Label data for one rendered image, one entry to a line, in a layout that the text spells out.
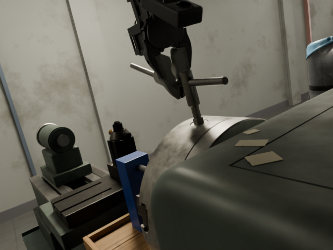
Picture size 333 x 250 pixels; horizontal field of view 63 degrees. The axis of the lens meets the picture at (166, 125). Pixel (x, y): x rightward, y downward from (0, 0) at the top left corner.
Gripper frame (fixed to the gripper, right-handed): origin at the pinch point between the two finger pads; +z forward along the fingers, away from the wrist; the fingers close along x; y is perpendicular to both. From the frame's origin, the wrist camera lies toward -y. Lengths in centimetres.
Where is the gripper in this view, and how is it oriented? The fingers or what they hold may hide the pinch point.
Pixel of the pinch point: (181, 92)
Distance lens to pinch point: 51.2
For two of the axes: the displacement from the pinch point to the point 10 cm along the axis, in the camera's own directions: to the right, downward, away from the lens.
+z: 2.9, 9.2, 2.8
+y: -4.7, -1.2, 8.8
